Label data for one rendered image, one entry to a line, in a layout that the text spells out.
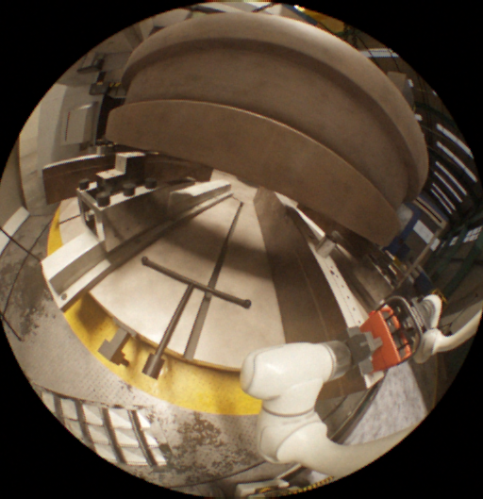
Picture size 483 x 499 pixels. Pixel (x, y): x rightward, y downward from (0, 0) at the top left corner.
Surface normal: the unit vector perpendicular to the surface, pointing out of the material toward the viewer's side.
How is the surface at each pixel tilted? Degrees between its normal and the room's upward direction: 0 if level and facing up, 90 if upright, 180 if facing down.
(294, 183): 90
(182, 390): 0
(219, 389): 0
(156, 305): 0
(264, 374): 27
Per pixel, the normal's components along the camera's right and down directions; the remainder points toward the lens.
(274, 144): -0.11, 0.58
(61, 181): 0.69, 0.62
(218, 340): 0.34, -0.74
